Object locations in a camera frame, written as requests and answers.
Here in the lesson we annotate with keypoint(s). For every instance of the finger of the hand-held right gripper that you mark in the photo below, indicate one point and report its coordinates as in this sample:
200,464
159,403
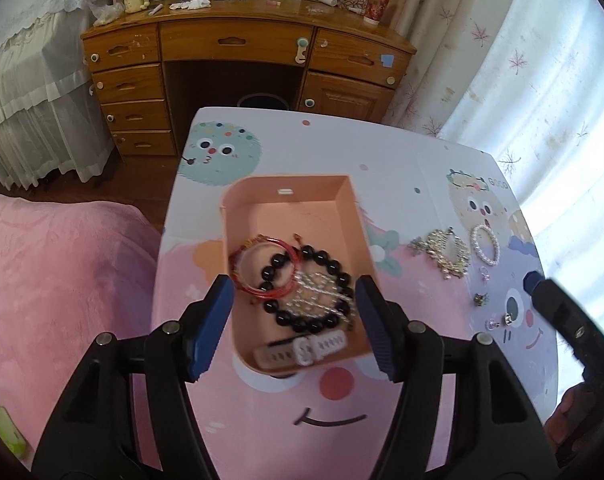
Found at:
564,310

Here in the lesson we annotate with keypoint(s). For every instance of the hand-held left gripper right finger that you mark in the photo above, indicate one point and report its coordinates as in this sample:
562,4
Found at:
377,327

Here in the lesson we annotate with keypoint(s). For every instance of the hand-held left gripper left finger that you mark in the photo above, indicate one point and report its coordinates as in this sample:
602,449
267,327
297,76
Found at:
210,327

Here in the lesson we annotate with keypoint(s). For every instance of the peach box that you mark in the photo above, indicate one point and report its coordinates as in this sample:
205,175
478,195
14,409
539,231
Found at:
292,217

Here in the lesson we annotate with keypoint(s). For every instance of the person's right hand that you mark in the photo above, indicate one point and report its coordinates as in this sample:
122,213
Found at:
566,415

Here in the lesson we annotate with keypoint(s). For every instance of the small silver earring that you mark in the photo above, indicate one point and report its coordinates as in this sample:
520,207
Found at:
508,319

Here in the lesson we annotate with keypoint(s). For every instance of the white wristwatch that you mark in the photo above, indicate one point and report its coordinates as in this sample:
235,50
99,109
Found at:
309,349

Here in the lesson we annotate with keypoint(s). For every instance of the small gold earring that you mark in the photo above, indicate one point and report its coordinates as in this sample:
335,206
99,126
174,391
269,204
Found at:
481,299

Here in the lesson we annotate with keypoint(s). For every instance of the pink fleece blanket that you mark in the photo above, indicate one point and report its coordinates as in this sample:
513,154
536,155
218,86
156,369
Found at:
66,285

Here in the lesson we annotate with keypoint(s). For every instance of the cartoon printed table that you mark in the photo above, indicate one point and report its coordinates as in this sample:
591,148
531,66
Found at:
432,170

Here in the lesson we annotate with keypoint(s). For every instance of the green plastic item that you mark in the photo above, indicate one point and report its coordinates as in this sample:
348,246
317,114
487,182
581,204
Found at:
7,430

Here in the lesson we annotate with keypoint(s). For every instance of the black waste bin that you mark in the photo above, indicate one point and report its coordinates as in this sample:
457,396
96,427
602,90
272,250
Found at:
263,101

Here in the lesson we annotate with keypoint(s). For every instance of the white floral window curtain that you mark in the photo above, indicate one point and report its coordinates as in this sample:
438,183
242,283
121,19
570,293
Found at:
507,60

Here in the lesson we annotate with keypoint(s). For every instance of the blue sticker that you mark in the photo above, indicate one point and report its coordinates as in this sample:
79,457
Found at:
387,60

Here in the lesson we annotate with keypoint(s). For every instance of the green drawer safety lock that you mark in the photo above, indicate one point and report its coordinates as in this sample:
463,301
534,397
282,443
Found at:
301,49

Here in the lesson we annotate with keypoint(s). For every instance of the wooden desk with drawers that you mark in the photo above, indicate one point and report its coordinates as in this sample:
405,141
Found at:
231,35

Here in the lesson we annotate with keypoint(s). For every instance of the white lace bed curtain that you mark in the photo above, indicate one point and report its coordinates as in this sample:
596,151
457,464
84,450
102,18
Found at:
31,85

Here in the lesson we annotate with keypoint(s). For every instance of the red patterned paper cup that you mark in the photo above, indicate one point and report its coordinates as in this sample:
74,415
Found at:
378,5

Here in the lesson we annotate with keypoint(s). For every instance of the white marker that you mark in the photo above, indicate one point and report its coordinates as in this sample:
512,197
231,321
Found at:
156,9

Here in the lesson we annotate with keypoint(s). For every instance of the white crumpled cloth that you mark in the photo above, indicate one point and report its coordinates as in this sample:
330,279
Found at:
191,4

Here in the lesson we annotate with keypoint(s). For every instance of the white plastic bag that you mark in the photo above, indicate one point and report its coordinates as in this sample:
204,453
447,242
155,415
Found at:
106,14

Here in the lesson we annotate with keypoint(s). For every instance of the white tube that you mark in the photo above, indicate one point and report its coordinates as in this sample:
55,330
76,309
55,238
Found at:
324,0

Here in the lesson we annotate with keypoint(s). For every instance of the yellow mug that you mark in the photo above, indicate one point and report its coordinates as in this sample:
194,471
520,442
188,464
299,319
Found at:
135,2

